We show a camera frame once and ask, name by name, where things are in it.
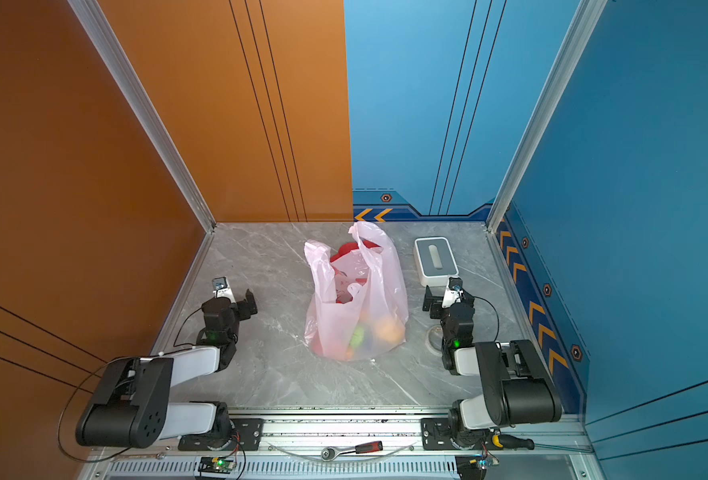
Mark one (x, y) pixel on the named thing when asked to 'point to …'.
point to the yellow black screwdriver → (509, 440)
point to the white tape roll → (434, 339)
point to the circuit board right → (471, 467)
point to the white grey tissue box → (435, 261)
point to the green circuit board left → (219, 465)
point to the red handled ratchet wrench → (329, 453)
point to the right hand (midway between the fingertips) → (443, 287)
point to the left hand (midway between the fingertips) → (233, 291)
